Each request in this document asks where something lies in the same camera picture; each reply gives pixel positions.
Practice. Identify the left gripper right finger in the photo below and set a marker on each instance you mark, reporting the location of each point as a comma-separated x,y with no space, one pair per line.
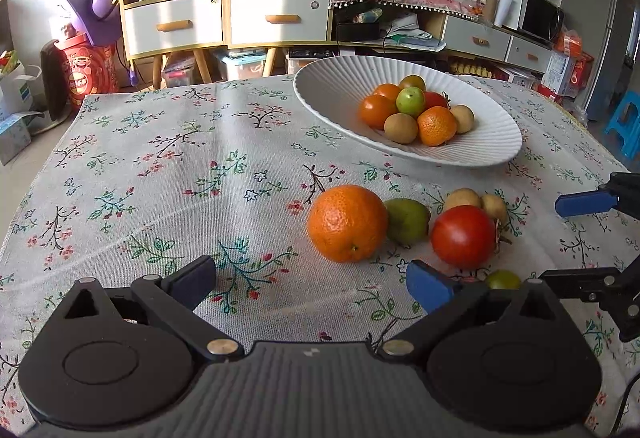
446,303

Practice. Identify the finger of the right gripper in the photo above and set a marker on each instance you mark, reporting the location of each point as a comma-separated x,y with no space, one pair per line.
614,291
621,193

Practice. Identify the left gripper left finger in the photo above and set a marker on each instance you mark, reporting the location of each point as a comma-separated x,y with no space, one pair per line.
169,304

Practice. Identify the small green tomato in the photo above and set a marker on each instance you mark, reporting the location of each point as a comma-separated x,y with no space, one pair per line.
503,280

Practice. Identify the large red tomato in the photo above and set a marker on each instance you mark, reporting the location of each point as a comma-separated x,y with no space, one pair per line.
464,237

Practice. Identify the green lime fruit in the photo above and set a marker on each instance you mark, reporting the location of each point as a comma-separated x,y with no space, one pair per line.
408,221

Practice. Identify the brown longan fruit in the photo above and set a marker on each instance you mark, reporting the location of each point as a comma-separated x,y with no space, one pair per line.
462,197
495,208

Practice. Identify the large orange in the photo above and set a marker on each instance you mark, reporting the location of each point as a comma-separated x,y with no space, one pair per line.
347,223

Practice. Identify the blue plastic stool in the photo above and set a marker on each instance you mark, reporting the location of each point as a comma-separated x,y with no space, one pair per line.
625,123

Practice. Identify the floral tablecloth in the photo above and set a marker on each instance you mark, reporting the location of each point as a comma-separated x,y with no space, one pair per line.
144,183

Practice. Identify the small orange in plate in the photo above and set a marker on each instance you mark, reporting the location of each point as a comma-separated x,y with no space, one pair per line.
436,126

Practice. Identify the white microwave oven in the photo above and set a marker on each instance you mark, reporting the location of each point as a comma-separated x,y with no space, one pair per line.
538,19

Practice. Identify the green tomato in plate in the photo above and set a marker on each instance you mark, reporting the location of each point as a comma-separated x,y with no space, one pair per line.
410,101

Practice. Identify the low white drawer cabinet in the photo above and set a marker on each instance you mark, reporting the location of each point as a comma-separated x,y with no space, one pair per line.
467,38

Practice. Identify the white ribbed plate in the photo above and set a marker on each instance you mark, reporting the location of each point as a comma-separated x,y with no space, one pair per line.
332,89

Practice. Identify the red printed bucket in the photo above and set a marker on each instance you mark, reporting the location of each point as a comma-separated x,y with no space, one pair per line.
87,69

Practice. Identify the purple foam hand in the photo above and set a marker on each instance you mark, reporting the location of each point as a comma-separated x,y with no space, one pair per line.
99,20

